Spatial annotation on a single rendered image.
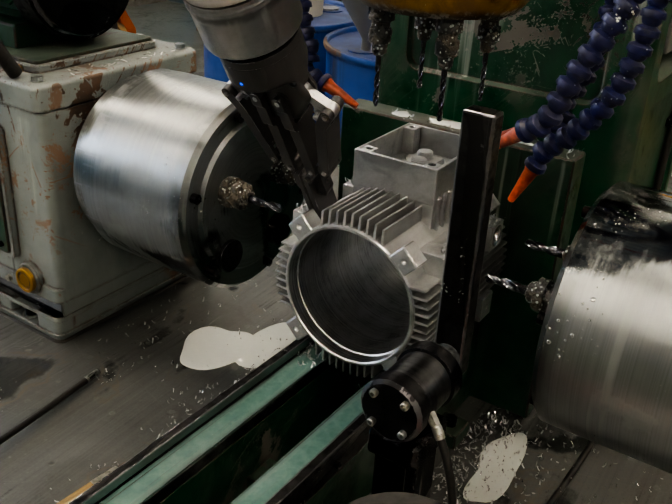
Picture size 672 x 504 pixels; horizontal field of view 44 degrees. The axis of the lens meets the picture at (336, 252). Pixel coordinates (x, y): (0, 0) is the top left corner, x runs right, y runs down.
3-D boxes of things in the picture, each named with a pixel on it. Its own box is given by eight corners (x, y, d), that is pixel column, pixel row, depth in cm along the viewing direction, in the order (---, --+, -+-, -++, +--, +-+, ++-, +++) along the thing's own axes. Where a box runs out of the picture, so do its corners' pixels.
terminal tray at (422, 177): (401, 178, 101) (406, 121, 97) (481, 200, 96) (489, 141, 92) (348, 209, 92) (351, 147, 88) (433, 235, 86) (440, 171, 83)
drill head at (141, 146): (144, 190, 133) (135, 34, 122) (330, 256, 116) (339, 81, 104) (12, 243, 115) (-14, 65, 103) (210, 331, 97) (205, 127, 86)
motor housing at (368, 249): (364, 278, 109) (374, 142, 101) (496, 324, 100) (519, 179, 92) (272, 343, 94) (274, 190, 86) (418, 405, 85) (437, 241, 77)
